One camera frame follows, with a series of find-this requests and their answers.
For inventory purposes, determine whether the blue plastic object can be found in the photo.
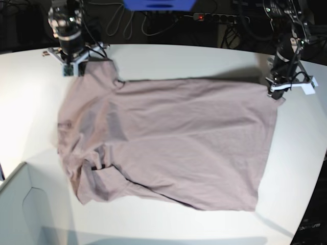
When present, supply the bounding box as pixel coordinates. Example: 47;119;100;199
123;0;196;11

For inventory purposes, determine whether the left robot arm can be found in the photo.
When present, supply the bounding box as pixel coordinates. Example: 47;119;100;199
238;1;318;100

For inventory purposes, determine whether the mauve t-shirt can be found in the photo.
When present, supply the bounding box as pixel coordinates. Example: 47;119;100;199
57;61;284;211

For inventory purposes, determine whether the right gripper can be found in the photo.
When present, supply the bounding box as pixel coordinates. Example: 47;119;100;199
42;43;110;77

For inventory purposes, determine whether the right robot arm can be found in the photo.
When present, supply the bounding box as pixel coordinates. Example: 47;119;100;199
42;1;109;77

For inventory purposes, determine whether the black power strip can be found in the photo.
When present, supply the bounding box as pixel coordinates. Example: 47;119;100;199
192;13;241;25

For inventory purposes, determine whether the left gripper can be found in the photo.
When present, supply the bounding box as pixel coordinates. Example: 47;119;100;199
265;57;318;100

